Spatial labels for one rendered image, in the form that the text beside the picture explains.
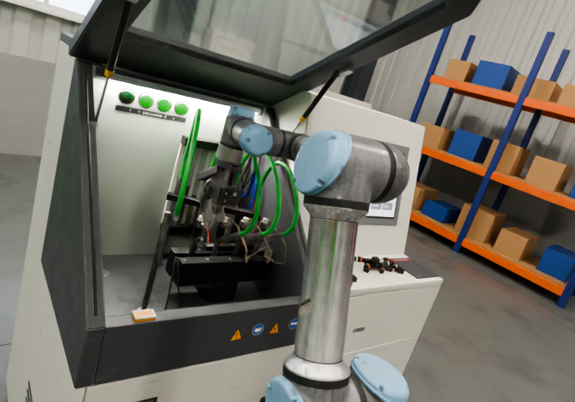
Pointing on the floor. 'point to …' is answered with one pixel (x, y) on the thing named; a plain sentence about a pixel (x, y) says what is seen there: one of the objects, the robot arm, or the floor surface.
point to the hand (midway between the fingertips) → (207, 221)
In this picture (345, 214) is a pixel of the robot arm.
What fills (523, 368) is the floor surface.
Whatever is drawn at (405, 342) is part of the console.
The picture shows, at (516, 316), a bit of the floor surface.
